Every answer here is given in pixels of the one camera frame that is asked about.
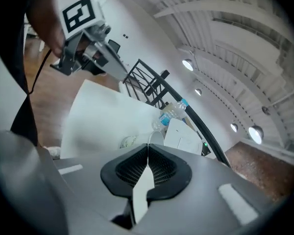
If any person's left forearm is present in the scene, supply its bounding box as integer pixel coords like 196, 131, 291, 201
26, 0, 66, 58

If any clear plastic water bottle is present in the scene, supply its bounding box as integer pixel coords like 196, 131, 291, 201
151, 99, 189, 132

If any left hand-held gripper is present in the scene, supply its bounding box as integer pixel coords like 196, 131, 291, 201
49, 0, 129, 81

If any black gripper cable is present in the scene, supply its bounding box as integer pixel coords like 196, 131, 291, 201
28, 48, 52, 94

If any white table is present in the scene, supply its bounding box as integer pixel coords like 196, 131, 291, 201
59, 79, 168, 160

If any person's black shirt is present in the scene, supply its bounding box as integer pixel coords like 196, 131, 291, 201
0, 0, 39, 147

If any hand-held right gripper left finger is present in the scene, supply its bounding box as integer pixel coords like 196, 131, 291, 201
0, 130, 148, 235

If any open white box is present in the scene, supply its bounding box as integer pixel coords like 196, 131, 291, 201
163, 117, 203, 157

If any black metal railing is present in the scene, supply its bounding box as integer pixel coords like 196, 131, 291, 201
122, 58, 232, 168

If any person's white shoe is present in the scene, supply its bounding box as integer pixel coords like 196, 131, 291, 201
43, 145, 63, 160

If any small black device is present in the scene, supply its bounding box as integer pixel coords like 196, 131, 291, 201
201, 141, 212, 157

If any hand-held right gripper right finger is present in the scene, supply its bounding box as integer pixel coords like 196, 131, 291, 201
134, 142, 283, 235

